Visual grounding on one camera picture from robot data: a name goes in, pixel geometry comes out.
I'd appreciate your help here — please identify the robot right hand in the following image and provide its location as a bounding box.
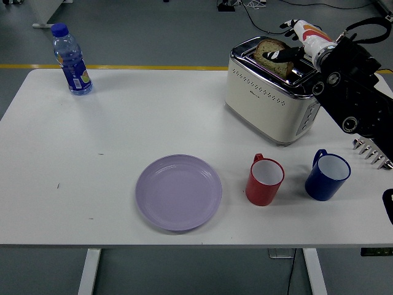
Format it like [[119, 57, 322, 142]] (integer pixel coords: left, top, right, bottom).
[[262, 18, 337, 64]]

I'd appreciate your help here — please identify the bread slice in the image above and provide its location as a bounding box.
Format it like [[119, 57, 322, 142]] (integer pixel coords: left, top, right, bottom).
[[254, 37, 300, 79]]

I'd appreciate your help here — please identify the cream and chrome toaster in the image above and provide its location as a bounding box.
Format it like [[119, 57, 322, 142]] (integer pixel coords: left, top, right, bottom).
[[224, 36, 335, 148]]

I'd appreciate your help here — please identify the purple plate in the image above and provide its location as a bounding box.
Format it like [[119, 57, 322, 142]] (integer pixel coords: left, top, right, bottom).
[[135, 154, 223, 232]]

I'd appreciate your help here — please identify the black power strip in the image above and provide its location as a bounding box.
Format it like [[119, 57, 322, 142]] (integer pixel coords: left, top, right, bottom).
[[216, 0, 236, 12]]

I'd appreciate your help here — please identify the metal toast rack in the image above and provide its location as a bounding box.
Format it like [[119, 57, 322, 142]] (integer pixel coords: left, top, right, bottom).
[[352, 138, 393, 170]]

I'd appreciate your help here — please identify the blue mug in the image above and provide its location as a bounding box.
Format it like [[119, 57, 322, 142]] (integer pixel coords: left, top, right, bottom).
[[305, 149, 352, 202]]

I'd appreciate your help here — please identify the red mug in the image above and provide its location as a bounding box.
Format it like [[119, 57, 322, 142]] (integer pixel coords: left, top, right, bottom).
[[245, 153, 286, 207]]

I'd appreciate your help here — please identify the table height controller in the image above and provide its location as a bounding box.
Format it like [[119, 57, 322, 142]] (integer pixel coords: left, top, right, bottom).
[[360, 247, 393, 258]]

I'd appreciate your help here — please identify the white table leg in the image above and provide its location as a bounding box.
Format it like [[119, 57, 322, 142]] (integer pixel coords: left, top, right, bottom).
[[77, 248, 102, 295], [302, 248, 329, 295]]

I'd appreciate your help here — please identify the blue capped drink bottle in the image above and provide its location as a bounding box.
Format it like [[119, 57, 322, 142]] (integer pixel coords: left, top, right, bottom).
[[50, 23, 93, 96]]

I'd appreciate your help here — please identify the white furniture base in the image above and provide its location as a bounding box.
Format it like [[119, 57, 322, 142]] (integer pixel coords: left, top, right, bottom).
[[32, 0, 74, 29]]

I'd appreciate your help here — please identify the thin black floor cable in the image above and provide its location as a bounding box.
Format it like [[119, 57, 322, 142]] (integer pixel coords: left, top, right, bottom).
[[278, 0, 376, 10]]

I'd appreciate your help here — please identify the long black floor cable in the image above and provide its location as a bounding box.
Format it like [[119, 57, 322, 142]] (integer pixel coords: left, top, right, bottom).
[[241, 0, 393, 74]]

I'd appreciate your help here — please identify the white frame foot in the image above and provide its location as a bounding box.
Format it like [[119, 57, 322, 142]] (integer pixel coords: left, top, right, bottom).
[[376, 0, 393, 22]]

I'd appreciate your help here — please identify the clear bracket under table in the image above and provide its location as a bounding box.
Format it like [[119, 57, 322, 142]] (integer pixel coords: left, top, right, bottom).
[[268, 248, 297, 259]]

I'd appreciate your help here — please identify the black cable under table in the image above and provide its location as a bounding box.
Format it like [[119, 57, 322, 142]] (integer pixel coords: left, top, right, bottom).
[[285, 248, 297, 295]]

